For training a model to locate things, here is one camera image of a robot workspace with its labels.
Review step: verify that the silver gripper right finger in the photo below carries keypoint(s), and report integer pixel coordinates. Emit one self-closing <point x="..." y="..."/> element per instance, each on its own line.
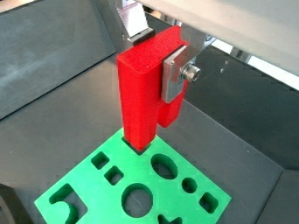
<point x="177" y="65"/>

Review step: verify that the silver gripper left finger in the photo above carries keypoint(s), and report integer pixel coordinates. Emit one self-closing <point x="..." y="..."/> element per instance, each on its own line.
<point x="135" y="26"/>

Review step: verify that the red double-square peg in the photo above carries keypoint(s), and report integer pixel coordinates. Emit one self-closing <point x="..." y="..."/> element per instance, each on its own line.
<point x="140" y="84"/>

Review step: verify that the green shape-sorter board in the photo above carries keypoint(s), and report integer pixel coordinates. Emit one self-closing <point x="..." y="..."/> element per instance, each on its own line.
<point x="121" y="187"/>

